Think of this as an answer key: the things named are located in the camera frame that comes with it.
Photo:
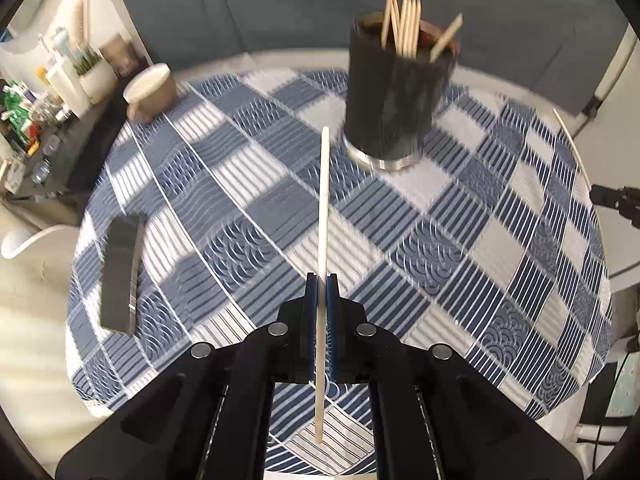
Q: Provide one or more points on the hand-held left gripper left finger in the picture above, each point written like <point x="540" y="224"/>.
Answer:
<point x="311" y="320"/>

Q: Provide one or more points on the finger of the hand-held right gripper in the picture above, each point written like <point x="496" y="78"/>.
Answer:
<point x="607" y="195"/>

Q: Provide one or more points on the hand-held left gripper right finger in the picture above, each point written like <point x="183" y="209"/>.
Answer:
<point x="334" y="325"/>

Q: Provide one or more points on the plain wooden chopstick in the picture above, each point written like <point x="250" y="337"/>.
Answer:
<point x="570" y="137"/>
<point x="324" y="200"/>

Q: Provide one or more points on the dark cylindrical utensil holder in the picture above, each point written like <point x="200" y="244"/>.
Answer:
<point x="395" y="100"/>

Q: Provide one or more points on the bunch of wooden chopsticks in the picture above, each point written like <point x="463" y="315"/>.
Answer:
<point x="411" y="25"/>

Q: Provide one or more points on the blue white patterned tablecloth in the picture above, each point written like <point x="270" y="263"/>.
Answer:
<point x="250" y="200"/>

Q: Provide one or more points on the black smartphone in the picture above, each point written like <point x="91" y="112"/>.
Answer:
<point x="117" y="275"/>

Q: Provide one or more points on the black side table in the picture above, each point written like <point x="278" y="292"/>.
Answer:
<point x="85" y="160"/>

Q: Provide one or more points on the beige mug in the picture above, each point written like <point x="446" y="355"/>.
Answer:
<point x="150" y="90"/>

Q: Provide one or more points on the white chair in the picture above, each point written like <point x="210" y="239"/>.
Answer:
<point x="30" y="242"/>

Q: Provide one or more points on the grey backdrop cloth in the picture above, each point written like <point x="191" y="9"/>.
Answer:
<point x="275" y="5"/>

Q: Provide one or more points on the white potted plant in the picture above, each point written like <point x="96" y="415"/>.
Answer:
<point x="97" y="80"/>

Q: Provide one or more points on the brown jar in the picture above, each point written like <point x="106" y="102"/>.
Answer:
<point x="117" y="55"/>

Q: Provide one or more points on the white cylindrical container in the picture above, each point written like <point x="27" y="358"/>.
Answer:
<point x="67" y="90"/>

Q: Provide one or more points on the green packet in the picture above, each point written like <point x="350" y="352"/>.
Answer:
<point x="17" y="115"/>

